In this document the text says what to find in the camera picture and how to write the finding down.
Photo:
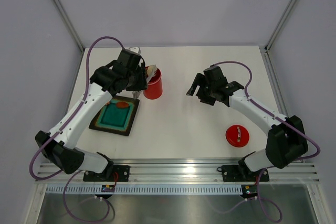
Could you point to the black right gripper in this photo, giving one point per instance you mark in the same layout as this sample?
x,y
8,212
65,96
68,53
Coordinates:
x,y
198,81

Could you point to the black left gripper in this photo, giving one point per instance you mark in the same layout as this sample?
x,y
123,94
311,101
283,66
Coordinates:
x,y
142,84

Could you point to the white food piece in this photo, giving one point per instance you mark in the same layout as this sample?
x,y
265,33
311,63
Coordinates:
x,y
151,70

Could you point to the stainless steel tongs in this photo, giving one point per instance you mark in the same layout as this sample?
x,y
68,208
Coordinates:
x,y
136,94

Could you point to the red cylindrical canister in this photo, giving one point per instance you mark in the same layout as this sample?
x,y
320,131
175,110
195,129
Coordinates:
x,y
154,90

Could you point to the red lid with metal handle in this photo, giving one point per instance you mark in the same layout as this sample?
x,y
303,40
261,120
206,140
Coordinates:
x,y
237,136

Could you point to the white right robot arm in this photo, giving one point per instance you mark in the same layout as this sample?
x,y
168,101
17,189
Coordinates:
x,y
286,140

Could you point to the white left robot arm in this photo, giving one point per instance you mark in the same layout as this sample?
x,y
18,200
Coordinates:
x,y
58,145

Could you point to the black green square plate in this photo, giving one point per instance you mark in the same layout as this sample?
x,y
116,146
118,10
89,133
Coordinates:
x,y
110,119

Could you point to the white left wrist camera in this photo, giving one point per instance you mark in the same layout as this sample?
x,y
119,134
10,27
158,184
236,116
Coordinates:
x,y
135,49

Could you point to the aluminium mounting rail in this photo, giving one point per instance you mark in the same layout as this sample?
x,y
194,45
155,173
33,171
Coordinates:
x,y
204,171

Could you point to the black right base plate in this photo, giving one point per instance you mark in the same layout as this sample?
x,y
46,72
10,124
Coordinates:
x,y
234,173

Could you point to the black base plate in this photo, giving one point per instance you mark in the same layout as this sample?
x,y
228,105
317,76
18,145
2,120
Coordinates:
x,y
234,173
120,173

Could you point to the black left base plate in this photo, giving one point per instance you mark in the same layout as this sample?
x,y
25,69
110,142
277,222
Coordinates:
x,y
120,173

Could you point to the left aluminium frame post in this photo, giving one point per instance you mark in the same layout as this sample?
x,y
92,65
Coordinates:
x,y
68,24

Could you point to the aluminium frame post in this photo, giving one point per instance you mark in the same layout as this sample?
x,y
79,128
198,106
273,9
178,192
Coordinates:
x,y
280,24
68,24

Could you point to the white slotted cable duct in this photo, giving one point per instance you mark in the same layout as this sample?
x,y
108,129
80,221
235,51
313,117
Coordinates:
x,y
120,189

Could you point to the right aluminium frame post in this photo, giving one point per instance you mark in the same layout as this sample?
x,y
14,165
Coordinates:
x,y
280,24

